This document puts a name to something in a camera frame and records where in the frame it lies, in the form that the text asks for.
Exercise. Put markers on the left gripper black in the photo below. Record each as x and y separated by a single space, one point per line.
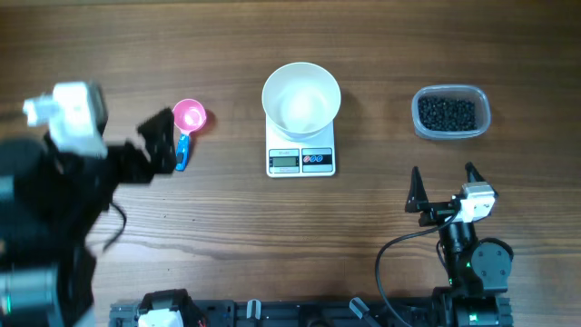
137 163

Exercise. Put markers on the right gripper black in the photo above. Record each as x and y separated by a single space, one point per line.
418 201

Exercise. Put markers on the pink scoop blue handle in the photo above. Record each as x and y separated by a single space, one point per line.
189 117

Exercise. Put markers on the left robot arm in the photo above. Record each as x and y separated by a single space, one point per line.
50 199

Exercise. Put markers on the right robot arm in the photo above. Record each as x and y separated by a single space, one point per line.
477 269

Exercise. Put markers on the white digital kitchen scale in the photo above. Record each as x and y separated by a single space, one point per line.
304 155

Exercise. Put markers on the white bowl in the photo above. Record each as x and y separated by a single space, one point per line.
301 99

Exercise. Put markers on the black beans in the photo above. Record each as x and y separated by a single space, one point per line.
447 114

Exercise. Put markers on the clear plastic container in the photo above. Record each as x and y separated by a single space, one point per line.
456 91

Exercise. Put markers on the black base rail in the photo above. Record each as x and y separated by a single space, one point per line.
178 308

